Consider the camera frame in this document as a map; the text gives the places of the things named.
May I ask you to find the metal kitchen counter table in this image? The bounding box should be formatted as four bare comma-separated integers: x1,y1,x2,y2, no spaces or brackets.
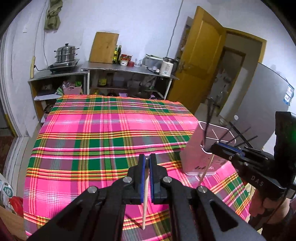
81,61,178,99

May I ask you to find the pink plaid tablecloth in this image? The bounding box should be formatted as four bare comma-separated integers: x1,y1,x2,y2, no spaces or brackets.
23,95,250,237

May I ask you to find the white chopstick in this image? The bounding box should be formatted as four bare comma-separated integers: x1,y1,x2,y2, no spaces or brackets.
198,154,215,186

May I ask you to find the yellow wooden door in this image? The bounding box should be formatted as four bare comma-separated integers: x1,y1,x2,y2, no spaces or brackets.
167,6,226,113

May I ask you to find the wooden cutting board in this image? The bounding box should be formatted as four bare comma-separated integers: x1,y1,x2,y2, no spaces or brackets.
89,32,119,64

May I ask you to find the person's right hand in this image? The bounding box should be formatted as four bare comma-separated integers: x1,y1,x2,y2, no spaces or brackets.
249,189,290,225

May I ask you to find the white storage box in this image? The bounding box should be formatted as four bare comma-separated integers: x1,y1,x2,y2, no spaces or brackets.
142,54,163,70

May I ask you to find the light wooden chopstick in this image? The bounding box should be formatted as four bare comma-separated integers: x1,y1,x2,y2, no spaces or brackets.
142,168,149,230

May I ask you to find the hanging green cloth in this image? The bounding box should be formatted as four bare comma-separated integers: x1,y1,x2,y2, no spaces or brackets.
44,0,63,30

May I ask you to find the red lidded jar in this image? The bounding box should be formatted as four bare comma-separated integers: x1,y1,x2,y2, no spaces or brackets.
119,54,132,66

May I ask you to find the low wooden shelf cabinet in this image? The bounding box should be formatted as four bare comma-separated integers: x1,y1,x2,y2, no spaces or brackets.
28,67,87,125

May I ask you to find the white electric kettle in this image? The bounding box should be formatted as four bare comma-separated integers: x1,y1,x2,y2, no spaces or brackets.
159,57,179,76

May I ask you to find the dark oil bottle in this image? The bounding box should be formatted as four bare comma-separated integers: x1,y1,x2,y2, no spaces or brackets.
116,45,122,64

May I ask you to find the pink plastic utensil basket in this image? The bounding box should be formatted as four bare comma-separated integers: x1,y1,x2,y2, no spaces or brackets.
180,121,236,175

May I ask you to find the portable gas stove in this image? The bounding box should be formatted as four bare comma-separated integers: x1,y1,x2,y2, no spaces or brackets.
47,59,79,73

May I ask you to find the stainless steel steamer pot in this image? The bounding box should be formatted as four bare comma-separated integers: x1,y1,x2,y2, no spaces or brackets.
54,43,79,63

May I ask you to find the black chopstick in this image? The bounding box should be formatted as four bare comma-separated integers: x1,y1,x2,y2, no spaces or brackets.
235,135,258,148
219,126,252,142
227,122,253,148
203,97,215,145

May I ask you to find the silver refrigerator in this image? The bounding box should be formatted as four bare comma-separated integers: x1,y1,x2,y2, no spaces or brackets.
220,63,294,150

